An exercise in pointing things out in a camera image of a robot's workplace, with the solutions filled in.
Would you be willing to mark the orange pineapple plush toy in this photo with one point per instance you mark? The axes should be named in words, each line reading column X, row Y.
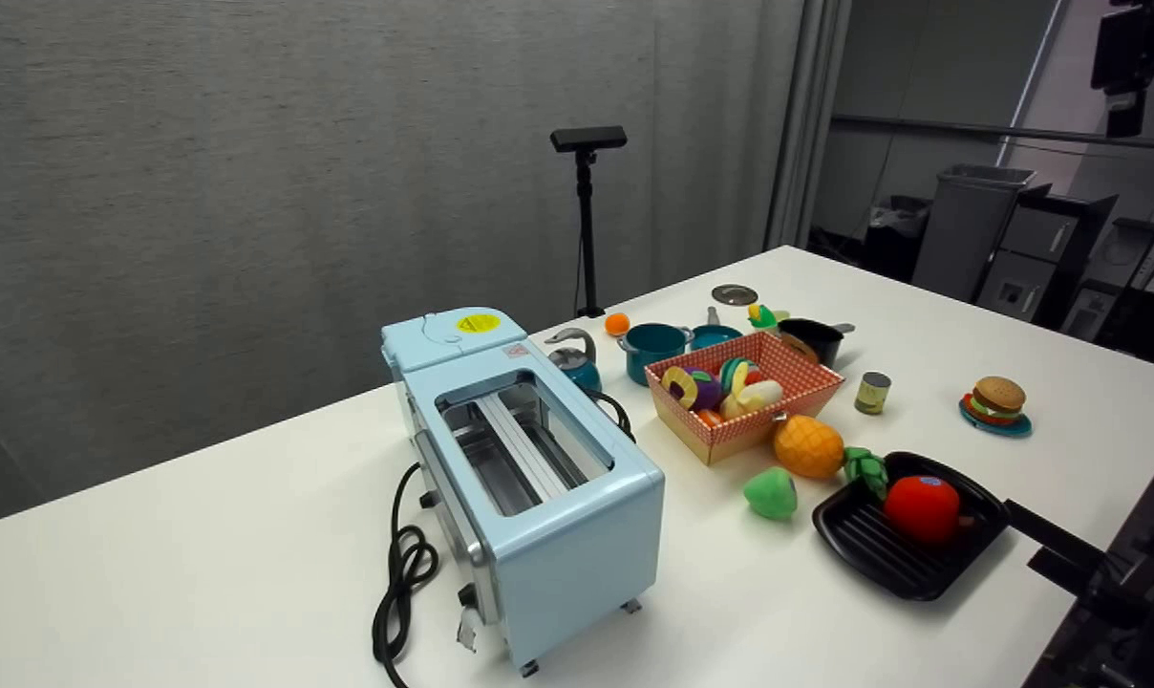
column 809, row 450

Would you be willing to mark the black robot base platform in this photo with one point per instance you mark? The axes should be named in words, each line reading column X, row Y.
column 1135, row 598

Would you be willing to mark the teal toy pot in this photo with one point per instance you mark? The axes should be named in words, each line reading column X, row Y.
column 655, row 352

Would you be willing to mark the teal toy frying pan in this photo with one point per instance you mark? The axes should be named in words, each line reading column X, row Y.
column 717, row 340

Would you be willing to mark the red checkered cardboard box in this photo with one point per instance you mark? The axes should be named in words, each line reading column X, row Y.
column 743, row 435

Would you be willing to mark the toy burger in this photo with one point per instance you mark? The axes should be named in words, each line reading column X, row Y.
column 1000, row 399

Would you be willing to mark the red tomato plush toy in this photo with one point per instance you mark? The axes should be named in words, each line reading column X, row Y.
column 924, row 509

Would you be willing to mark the black toy pot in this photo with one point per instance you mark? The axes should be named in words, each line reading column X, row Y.
column 810, row 342

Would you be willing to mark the green yellow stacked toy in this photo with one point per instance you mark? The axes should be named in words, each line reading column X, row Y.
column 763, row 318

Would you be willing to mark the silver teal toy kettle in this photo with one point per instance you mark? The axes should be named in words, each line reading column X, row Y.
column 581, row 374

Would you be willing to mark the light blue toaster oven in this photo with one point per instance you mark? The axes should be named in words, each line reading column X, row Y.
column 540, row 538

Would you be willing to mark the teal striped plush toy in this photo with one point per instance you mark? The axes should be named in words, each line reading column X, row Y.
column 735, row 374

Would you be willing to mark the small orange ball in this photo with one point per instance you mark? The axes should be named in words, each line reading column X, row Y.
column 617, row 327

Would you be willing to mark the black ridged plastic tray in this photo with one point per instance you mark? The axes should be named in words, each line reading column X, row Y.
column 906, row 561

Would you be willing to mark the small tin can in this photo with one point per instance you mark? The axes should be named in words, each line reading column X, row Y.
column 873, row 394

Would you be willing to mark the purple eggplant plush toy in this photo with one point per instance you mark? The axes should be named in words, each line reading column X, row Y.
column 710, row 394

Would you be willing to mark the green plush toy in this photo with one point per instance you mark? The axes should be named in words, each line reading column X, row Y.
column 768, row 496

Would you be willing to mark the round grey table grommet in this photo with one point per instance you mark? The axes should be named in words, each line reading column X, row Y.
column 735, row 295

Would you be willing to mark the black camera on stand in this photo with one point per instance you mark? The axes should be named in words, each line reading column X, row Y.
column 587, row 193

